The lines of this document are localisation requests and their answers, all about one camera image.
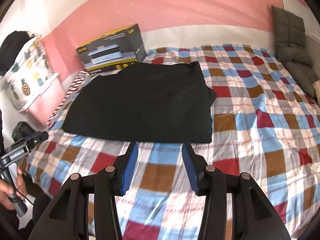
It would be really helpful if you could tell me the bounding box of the black jacket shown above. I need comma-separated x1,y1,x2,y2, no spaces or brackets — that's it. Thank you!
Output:
62,62,216,144

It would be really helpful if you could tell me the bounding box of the person's left hand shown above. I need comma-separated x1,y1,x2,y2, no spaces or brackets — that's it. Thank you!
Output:
0,166,28,210

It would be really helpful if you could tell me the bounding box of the black bag on floor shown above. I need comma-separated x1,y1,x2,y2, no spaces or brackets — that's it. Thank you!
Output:
11,121,35,142

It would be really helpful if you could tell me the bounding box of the pink plastic storage box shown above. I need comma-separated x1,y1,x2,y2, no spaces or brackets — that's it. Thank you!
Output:
20,73,65,127

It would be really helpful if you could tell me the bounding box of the pineapple print fabric cover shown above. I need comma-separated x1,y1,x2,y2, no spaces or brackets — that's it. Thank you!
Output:
1,36,59,112

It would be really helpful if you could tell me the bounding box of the checkered bed sheet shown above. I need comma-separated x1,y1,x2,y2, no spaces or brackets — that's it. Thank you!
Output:
24,44,319,239

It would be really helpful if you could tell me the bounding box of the red white striped cloth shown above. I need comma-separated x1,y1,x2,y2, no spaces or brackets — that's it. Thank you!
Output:
46,70,89,128

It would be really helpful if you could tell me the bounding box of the black bag on top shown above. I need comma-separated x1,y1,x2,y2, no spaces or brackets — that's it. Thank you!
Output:
0,31,34,76

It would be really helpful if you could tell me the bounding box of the electric cooker cardboard box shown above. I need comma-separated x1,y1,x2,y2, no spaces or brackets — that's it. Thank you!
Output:
76,24,146,74

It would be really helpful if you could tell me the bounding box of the beige patterned pillow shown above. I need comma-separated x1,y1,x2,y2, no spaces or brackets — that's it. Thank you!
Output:
312,80,320,102

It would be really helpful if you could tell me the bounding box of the grey quilted cushion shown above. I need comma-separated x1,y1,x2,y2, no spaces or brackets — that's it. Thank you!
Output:
271,6,319,99

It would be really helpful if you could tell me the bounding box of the black cable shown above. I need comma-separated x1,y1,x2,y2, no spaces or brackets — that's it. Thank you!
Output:
12,187,36,205

